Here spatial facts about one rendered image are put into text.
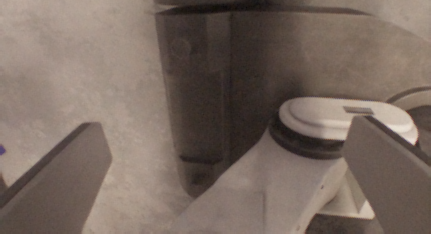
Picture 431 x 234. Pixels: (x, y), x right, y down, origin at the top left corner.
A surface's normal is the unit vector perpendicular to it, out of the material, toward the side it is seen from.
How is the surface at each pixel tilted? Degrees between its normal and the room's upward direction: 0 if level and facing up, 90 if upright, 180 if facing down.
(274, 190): 90
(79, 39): 0
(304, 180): 90
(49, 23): 0
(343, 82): 0
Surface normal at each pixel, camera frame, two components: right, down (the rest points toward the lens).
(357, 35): -0.19, 0.50
